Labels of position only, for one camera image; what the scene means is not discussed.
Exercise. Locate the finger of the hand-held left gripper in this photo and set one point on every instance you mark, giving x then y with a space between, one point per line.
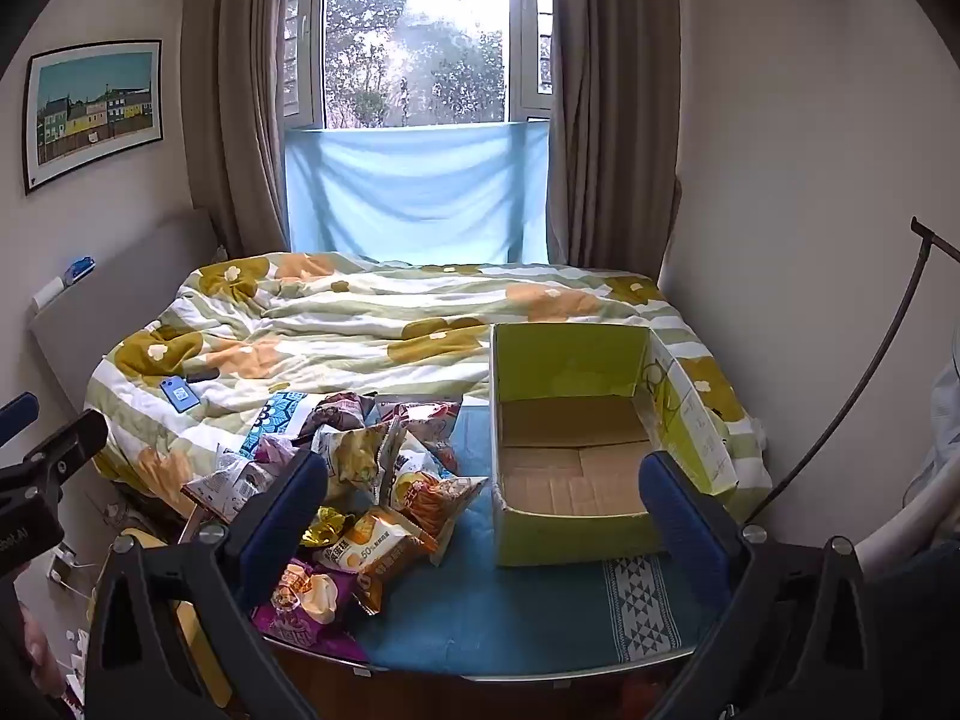
67 441
19 414

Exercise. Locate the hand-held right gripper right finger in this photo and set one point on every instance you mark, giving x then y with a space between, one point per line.
679 517

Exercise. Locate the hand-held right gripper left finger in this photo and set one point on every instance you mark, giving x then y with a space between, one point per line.
289 517

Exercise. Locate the pile of snack packets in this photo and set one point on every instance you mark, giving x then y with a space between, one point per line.
375 465

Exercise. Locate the green cardboard box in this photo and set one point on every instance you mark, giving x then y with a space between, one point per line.
570 465

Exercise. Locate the person's left hand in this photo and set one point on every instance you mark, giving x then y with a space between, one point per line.
36 645

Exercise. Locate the blue card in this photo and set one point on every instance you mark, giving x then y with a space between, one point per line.
177 394

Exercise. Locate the small white object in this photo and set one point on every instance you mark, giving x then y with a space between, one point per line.
47 295

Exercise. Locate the grey headboard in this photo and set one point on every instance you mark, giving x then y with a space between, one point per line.
120 300

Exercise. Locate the blue patterned tablecloth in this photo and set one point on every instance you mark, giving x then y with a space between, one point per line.
525 600

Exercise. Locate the floral blanket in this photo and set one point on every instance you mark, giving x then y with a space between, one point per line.
337 315

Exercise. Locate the pale cloth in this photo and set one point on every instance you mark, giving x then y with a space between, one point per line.
946 409

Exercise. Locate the framed picture of houses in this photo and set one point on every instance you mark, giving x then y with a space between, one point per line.
90 112

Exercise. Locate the light blue cloth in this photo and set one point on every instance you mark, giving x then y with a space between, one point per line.
412 187

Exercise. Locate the brown curtain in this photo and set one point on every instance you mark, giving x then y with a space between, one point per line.
615 127
232 90

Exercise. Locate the window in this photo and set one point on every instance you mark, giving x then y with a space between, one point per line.
412 30

